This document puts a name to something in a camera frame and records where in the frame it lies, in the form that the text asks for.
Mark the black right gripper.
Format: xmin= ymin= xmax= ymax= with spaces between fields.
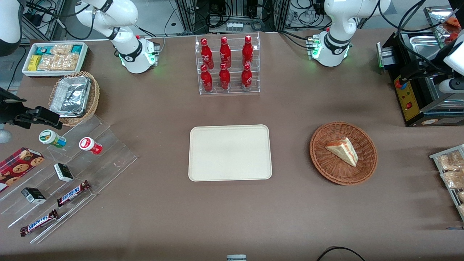
xmin=0 ymin=88 xmax=63 ymax=130

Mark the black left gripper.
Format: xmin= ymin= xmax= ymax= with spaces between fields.
xmin=400 ymin=47 xmax=455 ymax=86

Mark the shiny metal tray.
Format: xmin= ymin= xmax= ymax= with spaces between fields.
xmin=423 ymin=5 xmax=464 ymax=50

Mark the light wicker basket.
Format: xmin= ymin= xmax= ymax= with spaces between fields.
xmin=48 ymin=71 xmax=100 ymax=127

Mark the wrapped triangle sandwich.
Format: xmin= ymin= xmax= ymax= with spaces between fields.
xmin=324 ymin=136 xmax=359 ymax=167

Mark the tray of packaged snacks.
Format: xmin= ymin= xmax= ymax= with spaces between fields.
xmin=429 ymin=144 xmax=464 ymax=222

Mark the brown wicker basket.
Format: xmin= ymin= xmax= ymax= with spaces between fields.
xmin=309 ymin=121 xmax=378 ymax=186

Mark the cream rectangular tray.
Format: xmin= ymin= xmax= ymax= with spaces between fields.
xmin=188 ymin=124 xmax=273 ymax=182

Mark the green lidded yogurt cup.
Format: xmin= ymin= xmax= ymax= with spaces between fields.
xmin=38 ymin=129 xmax=67 ymax=149

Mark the black and yellow sealing machine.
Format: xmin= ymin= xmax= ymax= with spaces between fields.
xmin=376 ymin=31 xmax=464 ymax=128

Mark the stack of foil trays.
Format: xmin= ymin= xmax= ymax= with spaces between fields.
xmin=50 ymin=76 xmax=91 ymax=117

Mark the red cookie box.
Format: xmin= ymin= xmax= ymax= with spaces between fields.
xmin=0 ymin=147 xmax=45 ymax=193

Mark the red lidded yogurt cup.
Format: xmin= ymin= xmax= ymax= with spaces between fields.
xmin=79 ymin=137 xmax=103 ymax=155

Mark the small black box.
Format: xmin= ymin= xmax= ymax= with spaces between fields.
xmin=53 ymin=163 xmax=74 ymax=183
xmin=21 ymin=187 xmax=47 ymax=204

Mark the clear cracker bag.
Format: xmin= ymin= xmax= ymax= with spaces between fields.
xmin=50 ymin=43 xmax=73 ymax=55
xmin=37 ymin=54 xmax=79 ymax=71

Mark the red food pack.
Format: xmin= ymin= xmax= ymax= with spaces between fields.
xmin=445 ymin=16 xmax=464 ymax=42

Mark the white plastic snack bin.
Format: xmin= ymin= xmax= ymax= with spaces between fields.
xmin=22 ymin=42 xmax=89 ymax=78

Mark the clear acrylic stepped stand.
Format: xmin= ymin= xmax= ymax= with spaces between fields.
xmin=0 ymin=114 xmax=139 ymax=244

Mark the Snickers bar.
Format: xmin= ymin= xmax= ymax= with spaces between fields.
xmin=56 ymin=180 xmax=91 ymax=207
xmin=20 ymin=209 xmax=59 ymax=237

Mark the red cola bottle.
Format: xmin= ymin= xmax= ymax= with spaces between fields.
xmin=242 ymin=35 xmax=254 ymax=66
xmin=219 ymin=36 xmax=232 ymax=69
xmin=200 ymin=65 xmax=214 ymax=92
xmin=200 ymin=38 xmax=215 ymax=70
xmin=241 ymin=63 xmax=253 ymax=91
xmin=219 ymin=63 xmax=231 ymax=91

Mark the clear acrylic bottle rack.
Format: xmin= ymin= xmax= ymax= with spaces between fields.
xmin=195 ymin=32 xmax=261 ymax=96

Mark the aluminium frame post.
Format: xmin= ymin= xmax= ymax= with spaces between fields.
xmin=174 ymin=0 xmax=197 ymax=35
xmin=273 ymin=0 xmax=291 ymax=33

